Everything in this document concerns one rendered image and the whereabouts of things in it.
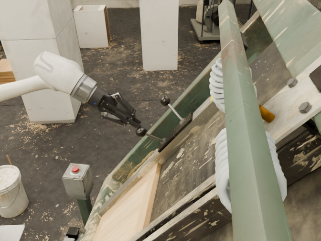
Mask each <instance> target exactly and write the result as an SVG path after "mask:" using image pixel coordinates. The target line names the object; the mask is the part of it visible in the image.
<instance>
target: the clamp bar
mask: <svg viewBox="0 0 321 241"><path fill-rule="evenodd" d="M221 62H222V59H221V58H218V59H217V60H216V64H214V65H213V66H212V71H211V73H210V76H211V77H210V79H209V81H210V85H209V88H210V90H211V91H210V94H211V96H213V102H215V103H221V104H222V103H225V102H224V99H223V98H224V87H223V84H220V83H218V82H221V83H223V73H222V63H221ZM320 65H321V56H320V57H319V58H318V59H317V60H315V61H314V62H313V63H312V64H311V65H309V66H308V67H307V68H306V69H305V70H304V71H303V72H302V73H300V74H299V75H298V76H297V77H293V78H291V79H290V80H289V81H288V82H287V85H286V86H285V87H284V88H283V89H282V90H281V91H280V92H278V93H277V94H276V95H275V96H274V97H272V98H271V99H270V100H269V101H268V102H267V103H265V104H264V105H263V106H262V105H260V104H259V109H260V113H261V117H262V121H263V124H264V128H265V131H266V132H268V133H269V134H270V135H271V136H272V137H273V138H274V140H275V146H276V153H277V154H278V159H279V165H280V166H281V170H282V172H283V173H284V177H285V178H286V180H287V186H289V185H290V184H292V183H294V182H295V181H297V180H299V179H300V178H302V177H304V176H305V175H307V174H308V173H310V172H312V171H313V170H315V169H317V168H318V167H320V166H321V134H320V132H319V130H318V128H317V126H316V124H315V122H314V121H313V120H312V119H311V118H312V117H313V116H315V115H316V114H317V113H319V112H320V111H321V92H320V91H319V89H318V88H317V86H316V85H315V83H314V81H313V80H312V78H311V77H310V73H311V72H312V71H314V70H315V69H316V68H317V67H318V66H320ZM218 67H219V68H218ZM215 87H217V88H215ZM218 88H221V89H218ZM215 93H222V94H215ZM216 98H218V99H220V100H218V101H217V100H216ZM215 174H216V173H215ZM215 174H214V175H212V176H211V177H210V178H208V179H207V180H206V181H204V182H203V183H202V184H200V185H199V186H198V187H197V188H196V189H194V190H193V191H192V192H190V193H189V194H188V195H186V196H185V197H184V198H182V199H181V200H180V201H179V202H177V203H176V204H175V205H173V206H172V207H171V208H169V209H168V210H167V211H165V212H164V213H163V214H162V215H160V216H159V217H158V218H156V219H155V220H154V221H153V222H152V223H150V224H149V225H148V226H146V227H145V228H144V229H142V230H141V231H140V232H138V233H137V234H136V235H135V236H133V237H132V238H131V239H129V240H128V241H198V240H200V239H201V238H203V237H204V236H206V235H208V234H209V233H211V232H213V231H214V230H216V229H218V228H219V227H221V226H223V225H225V224H226V223H228V222H229V221H231V220H232V214H231V213H230V212H229V211H228V210H227V208H226V207H225V206H224V205H223V204H222V203H221V200H220V198H219V196H218V195H217V190H216V183H215V181H216V178H215Z"/></svg>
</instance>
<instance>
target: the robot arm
mask: <svg viewBox="0 0 321 241"><path fill-rule="evenodd" d="M33 70H34V72H35V73H36V74H37V76H34V77H31V78H27V79H23V80H19V81H15V82H11V83H7V84H3V85H0V102H2V101H5V100H8V99H11V98H15V97H18V96H21V95H24V94H27V93H31V92H35V91H38V90H42V89H52V90H54V91H61V92H63V93H66V94H69V95H71V96H72V97H74V98H75V99H77V100H79V101H80V102H82V103H85V102H86V101H87V104H89V105H90V106H92V107H93V108H97V109H98V110H99V111H100V112H101V116H100V118H102V119H107V120H110V121H113V122H115V123H118V124H120V125H123V126H126V125H127V124H130V125H132V126H133V127H135V128H139V127H143V128H145V130H146V131H147V130H148V128H149V125H147V124H145V123H144V122H142V119H140V118H139V117H137V116H136V115H135V112H136V110H135V109H134V108H133V107H132V106H131V105H130V104H129V103H128V102H127V101H126V100H125V99H124V98H123V97H122V95H121V93H120V92H117V93H116V94H111V93H107V91H106V90H104V89H103V88H102V87H100V86H98V87H97V86H96V85H97V82H96V81H94V80H93V79H91V78H90V77H88V76H87V75H85V74H84V73H83V70H82V68H81V66H80V65H79V64H78V63H77V62H75V61H72V60H68V59H66V58H64V57H61V56H60V55H58V54H55V53H52V52H48V51H44V52H42V53H41V54H40V55H39V56H38V57H37V58H36V59H35V61H34V65H33ZM116 100H117V101H118V102H117V101H116ZM120 104H121V105H120Z"/></svg>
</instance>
